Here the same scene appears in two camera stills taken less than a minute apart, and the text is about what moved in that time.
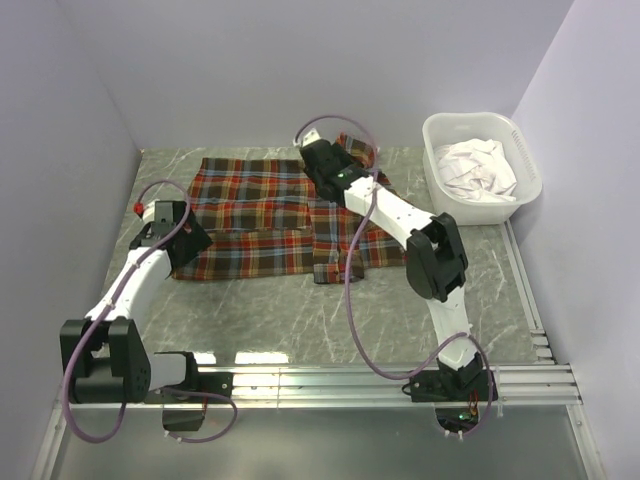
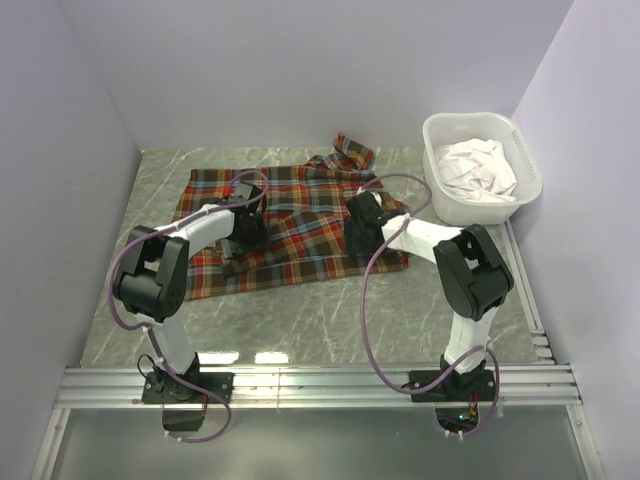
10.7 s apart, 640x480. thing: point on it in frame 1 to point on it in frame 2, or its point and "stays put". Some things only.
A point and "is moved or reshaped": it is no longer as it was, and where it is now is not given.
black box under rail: (182, 419) stays put
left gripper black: (197, 242) to (259, 239)
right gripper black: (340, 153) to (352, 242)
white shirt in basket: (476, 168) stays put
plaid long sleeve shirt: (265, 219) is moved or reshaped
